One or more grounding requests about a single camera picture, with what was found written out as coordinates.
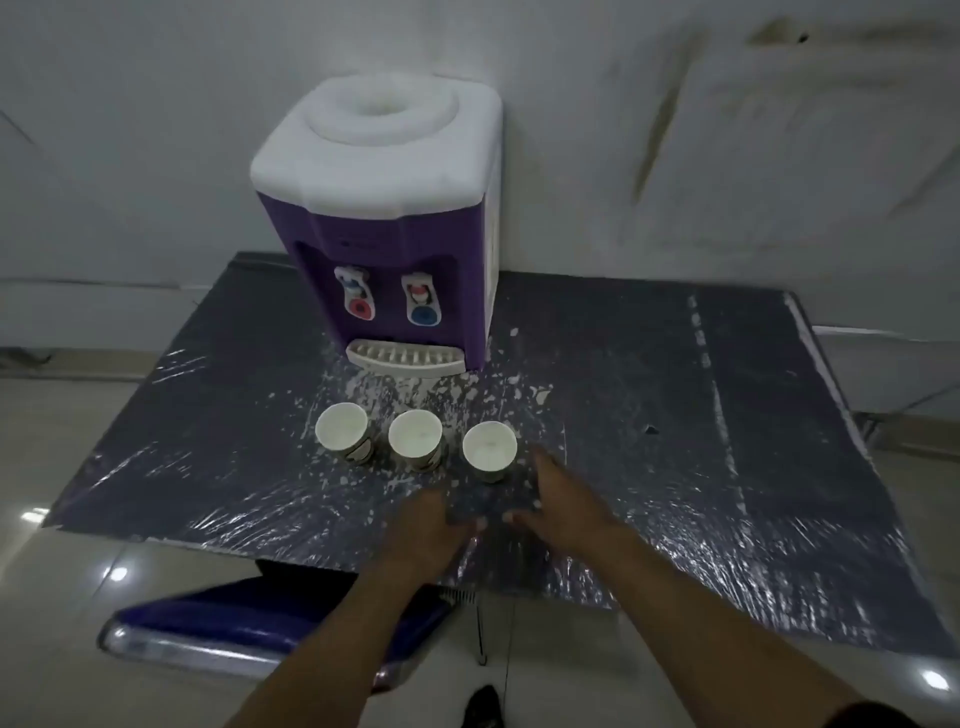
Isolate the person's left forearm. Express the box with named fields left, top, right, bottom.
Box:
left=225, top=555, right=460, bottom=728

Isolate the white paper cup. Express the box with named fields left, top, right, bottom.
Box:
left=314, top=402, right=375, bottom=465
left=461, top=420, right=519, bottom=484
left=387, top=408, right=447, bottom=474

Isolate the clear plastic table cover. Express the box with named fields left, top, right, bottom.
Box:
left=43, top=253, right=960, bottom=661

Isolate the person's right hand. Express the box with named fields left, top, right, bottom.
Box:
left=502, top=447, right=621, bottom=556

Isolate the person's right forearm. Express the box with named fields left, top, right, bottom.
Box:
left=577, top=525, right=920, bottom=728

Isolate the blue cushioned chair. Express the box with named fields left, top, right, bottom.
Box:
left=97, top=573, right=460, bottom=693

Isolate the person's left hand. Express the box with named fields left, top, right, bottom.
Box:
left=384, top=480, right=489, bottom=576

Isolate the purple and white water dispenser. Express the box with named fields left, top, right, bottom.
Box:
left=249, top=72, right=504, bottom=377

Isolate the person's black shoe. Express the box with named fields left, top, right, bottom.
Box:
left=461, top=684, right=505, bottom=728

